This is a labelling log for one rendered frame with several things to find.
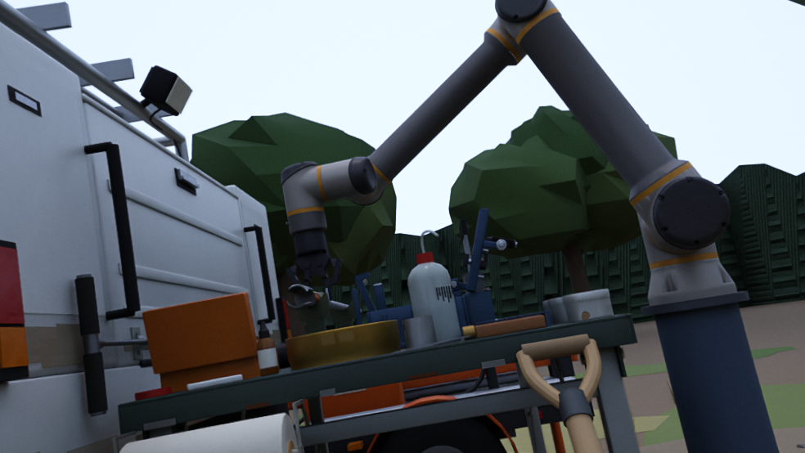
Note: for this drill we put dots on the blue vise yoke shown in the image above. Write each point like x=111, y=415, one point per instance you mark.
x=478, y=251

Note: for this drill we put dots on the white flat block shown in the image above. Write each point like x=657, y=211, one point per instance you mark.
x=215, y=383

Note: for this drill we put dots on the white truck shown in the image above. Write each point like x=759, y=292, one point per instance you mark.
x=56, y=207

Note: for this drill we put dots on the white bottle with red cap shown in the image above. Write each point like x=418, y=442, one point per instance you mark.
x=434, y=302

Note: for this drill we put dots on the large orange box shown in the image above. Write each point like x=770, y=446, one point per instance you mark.
x=201, y=336

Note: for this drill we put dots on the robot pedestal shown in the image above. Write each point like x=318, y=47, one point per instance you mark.
x=711, y=377

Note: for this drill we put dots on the black work lamp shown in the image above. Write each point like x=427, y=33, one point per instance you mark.
x=165, y=91

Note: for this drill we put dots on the dark green work bench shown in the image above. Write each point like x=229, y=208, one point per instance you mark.
x=440, y=358

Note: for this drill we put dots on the grey tin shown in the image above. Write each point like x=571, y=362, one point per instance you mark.
x=419, y=332

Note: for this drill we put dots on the green tree with brown trunk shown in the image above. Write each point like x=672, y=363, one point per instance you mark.
x=541, y=188

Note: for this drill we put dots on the white cup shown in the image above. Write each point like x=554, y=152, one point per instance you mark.
x=588, y=305

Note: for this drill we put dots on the brown bottle with white label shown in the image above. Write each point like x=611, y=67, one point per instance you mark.
x=267, y=355

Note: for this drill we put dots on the red flat block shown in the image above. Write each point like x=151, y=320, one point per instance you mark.
x=153, y=393

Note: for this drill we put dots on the small orange box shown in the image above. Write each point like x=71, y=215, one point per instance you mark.
x=361, y=400

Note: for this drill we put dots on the round green tree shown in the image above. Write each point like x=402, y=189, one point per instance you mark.
x=251, y=163

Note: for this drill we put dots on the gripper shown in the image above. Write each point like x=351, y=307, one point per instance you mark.
x=312, y=248

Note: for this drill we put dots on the blue cradle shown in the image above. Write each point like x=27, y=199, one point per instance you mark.
x=377, y=308

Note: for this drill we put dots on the yellow round tub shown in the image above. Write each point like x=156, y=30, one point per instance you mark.
x=343, y=346

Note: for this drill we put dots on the grey cup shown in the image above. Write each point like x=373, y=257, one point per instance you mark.
x=555, y=310

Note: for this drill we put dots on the blue vise body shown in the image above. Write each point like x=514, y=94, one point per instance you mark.
x=475, y=308

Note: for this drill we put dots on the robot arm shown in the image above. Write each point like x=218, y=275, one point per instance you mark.
x=591, y=94

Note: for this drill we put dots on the white paper roll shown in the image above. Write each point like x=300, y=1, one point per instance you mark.
x=220, y=438

